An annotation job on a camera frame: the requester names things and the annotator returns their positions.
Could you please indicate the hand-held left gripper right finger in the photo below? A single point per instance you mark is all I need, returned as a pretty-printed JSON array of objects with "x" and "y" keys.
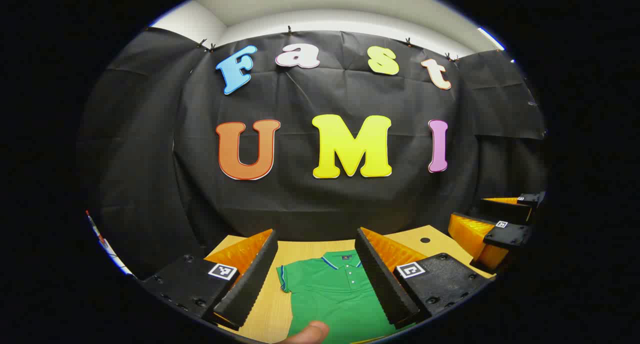
[{"x": 382, "y": 284}]

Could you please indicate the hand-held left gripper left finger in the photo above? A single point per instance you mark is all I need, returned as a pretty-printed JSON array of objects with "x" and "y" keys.
[{"x": 250, "y": 284}]

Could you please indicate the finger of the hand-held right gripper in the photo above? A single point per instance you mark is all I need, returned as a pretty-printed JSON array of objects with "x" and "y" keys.
[
  {"x": 505, "y": 236},
  {"x": 510, "y": 210}
]

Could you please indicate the green T-shirt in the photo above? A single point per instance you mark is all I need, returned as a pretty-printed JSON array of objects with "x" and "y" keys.
[{"x": 330, "y": 299}]

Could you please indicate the black backdrop cloth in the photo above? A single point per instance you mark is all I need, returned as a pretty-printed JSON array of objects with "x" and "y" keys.
[{"x": 300, "y": 204}]

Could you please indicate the white side table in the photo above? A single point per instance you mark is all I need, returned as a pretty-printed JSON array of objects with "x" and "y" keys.
[{"x": 107, "y": 249}]

